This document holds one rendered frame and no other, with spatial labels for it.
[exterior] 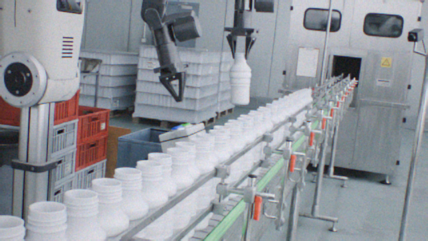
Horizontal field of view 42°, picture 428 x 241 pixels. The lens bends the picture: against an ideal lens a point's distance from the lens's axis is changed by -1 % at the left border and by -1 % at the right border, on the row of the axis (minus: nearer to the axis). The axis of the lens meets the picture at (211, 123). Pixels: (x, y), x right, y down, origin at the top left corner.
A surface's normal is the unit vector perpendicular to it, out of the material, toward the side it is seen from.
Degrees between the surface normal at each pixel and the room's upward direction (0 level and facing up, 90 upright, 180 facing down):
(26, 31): 101
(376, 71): 90
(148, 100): 90
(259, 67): 90
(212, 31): 90
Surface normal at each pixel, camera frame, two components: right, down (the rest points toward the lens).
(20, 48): -0.30, 0.30
